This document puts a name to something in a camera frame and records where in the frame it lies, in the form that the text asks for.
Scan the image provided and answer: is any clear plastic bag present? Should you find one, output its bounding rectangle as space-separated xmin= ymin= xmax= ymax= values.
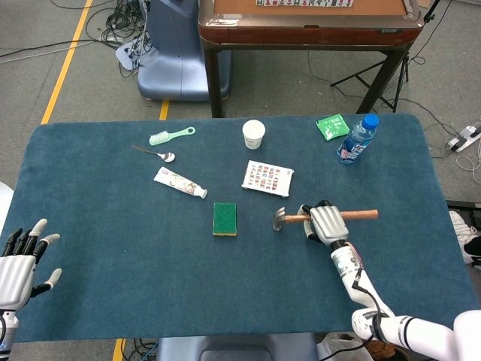
xmin=317 ymin=330 xmax=377 ymax=361

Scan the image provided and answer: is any blue cap drink bottle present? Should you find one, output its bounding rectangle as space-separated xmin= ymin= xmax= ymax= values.
xmin=337 ymin=114 xmax=380 ymax=165

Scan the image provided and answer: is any hammer with wooden handle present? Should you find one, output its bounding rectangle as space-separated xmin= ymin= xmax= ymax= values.
xmin=272 ymin=206 xmax=380 ymax=233

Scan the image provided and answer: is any tangled cable pile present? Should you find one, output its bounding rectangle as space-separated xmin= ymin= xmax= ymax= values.
xmin=86 ymin=0 xmax=151 ymax=78

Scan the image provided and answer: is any brown mahjong table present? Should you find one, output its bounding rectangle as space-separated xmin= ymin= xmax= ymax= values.
xmin=198 ymin=0 xmax=425 ymax=118

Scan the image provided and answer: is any black and white sneaker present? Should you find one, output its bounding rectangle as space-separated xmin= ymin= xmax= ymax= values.
xmin=464 ymin=235 xmax=481 ymax=265

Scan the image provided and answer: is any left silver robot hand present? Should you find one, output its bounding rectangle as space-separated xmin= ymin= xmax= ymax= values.
xmin=0 ymin=218 xmax=63 ymax=311

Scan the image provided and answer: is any white toothpaste tube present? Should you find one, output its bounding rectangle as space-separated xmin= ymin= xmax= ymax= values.
xmin=153 ymin=166 xmax=208 ymax=199

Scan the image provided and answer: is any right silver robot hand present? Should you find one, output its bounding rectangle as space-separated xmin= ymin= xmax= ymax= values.
xmin=296 ymin=200 xmax=350 ymax=247

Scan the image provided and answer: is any white cover book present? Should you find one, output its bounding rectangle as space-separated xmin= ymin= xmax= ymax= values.
xmin=240 ymin=159 xmax=295 ymax=199

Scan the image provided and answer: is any light green brush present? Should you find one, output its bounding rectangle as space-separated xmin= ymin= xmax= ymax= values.
xmin=148 ymin=126 xmax=197 ymax=147

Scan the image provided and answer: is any black tripod stand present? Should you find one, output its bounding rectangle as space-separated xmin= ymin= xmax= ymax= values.
xmin=330 ymin=0 xmax=443 ymax=113

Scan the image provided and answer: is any black floor cable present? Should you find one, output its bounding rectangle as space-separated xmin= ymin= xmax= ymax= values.
xmin=0 ymin=37 xmax=98 ymax=59

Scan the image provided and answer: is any blue felt table cover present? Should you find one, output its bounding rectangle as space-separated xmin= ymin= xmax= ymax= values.
xmin=7 ymin=114 xmax=475 ymax=343

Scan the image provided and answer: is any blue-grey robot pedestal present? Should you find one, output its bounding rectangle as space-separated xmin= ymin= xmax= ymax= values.
xmin=136 ymin=0 xmax=232 ymax=102

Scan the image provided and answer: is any white paper cup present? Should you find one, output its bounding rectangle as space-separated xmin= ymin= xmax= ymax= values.
xmin=241 ymin=119 xmax=267 ymax=150

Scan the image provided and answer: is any row of face-up mahjong tiles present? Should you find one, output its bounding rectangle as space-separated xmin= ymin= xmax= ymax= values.
xmin=256 ymin=0 xmax=354 ymax=8

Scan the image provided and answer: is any green and yellow sponge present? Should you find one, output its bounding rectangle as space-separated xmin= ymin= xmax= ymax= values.
xmin=212 ymin=202 xmax=238 ymax=238

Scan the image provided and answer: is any green packet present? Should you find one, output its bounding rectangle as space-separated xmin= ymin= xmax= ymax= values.
xmin=315 ymin=113 xmax=351 ymax=142

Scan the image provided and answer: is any white power strip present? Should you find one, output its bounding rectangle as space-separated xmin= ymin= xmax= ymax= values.
xmin=446 ymin=126 xmax=481 ymax=153

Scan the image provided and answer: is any metal spoon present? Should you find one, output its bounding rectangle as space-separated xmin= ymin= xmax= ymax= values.
xmin=131 ymin=144 xmax=177 ymax=163

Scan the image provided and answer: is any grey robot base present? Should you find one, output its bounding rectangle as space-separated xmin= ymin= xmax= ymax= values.
xmin=156 ymin=332 xmax=320 ymax=361

